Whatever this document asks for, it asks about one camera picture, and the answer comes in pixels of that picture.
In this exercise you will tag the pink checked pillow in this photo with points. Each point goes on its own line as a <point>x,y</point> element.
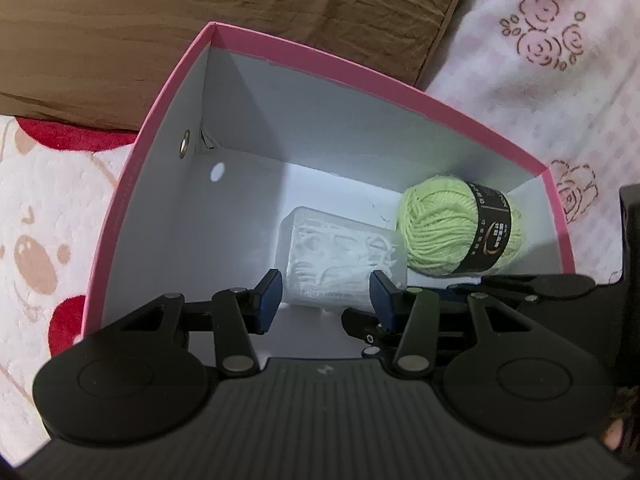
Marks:
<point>550,85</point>

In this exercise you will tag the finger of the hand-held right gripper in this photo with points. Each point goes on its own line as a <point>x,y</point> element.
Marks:
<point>540,286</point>
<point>360,330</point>

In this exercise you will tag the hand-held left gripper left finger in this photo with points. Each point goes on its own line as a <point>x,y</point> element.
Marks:
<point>267,302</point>

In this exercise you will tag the brown pillow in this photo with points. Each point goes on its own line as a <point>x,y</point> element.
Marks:
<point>200,35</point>

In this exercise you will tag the pink cardboard box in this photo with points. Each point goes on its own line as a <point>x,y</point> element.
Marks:
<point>165,190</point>

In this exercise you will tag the green yarn ball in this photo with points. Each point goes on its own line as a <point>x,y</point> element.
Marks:
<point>440,230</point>

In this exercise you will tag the clear floss pick box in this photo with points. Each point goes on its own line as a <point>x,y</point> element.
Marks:
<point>335,250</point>

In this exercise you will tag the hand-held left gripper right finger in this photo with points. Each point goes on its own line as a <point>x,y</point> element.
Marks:
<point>382,302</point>

